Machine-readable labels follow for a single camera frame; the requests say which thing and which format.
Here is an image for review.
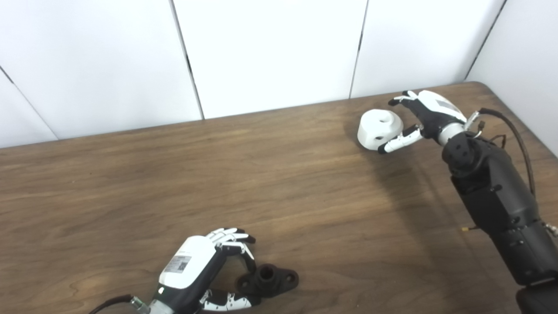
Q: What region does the round white piece with holes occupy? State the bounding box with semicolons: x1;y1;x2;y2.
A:
357;109;404;151

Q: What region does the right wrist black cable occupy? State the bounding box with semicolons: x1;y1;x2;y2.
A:
464;108;536;197

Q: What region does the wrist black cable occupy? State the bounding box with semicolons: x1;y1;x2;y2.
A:
464;108;536;197
89;294;138;314

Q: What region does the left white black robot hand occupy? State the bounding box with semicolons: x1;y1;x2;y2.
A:
150;227;262;314

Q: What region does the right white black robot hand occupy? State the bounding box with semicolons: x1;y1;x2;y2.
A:
378;90;468;154

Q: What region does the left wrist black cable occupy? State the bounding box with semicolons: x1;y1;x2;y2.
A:
89;294;138;314

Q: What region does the black flanged holder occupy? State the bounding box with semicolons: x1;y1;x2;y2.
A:
236;263;299;299

